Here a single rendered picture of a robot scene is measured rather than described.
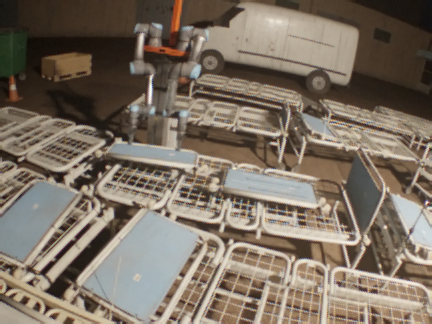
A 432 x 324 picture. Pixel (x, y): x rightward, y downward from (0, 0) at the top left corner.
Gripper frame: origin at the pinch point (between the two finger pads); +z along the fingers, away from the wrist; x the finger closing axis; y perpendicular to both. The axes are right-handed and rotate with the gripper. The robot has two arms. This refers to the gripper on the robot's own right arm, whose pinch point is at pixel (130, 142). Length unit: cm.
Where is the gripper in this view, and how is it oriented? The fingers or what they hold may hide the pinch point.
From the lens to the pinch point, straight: 258.3
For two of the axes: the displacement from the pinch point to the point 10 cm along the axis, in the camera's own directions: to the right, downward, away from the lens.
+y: 9.9, 1.3, 0.5
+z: -1.4, 9.5, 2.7
